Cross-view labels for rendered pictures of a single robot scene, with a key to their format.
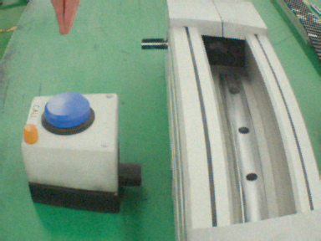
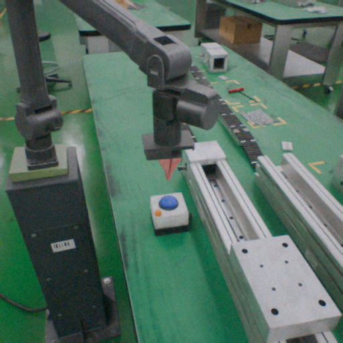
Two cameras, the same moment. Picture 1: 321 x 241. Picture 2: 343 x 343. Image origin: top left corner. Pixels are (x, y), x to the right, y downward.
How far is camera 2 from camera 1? 0.37 m
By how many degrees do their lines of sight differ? 8
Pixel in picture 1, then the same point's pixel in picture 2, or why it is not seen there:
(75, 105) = (172, 199)
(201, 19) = (200, 159)
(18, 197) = (148, 236)
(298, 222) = (263, 242)
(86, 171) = (179, 220)
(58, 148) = (170, 216)
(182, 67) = (201, 183)
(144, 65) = (175, 173)
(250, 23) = (218, 156)
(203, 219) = (226, 236)
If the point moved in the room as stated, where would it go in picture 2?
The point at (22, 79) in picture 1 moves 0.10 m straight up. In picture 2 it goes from (125, 181) to (122, 151)
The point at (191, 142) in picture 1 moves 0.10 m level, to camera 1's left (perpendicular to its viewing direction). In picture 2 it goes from (213, 210) to (167, 215)
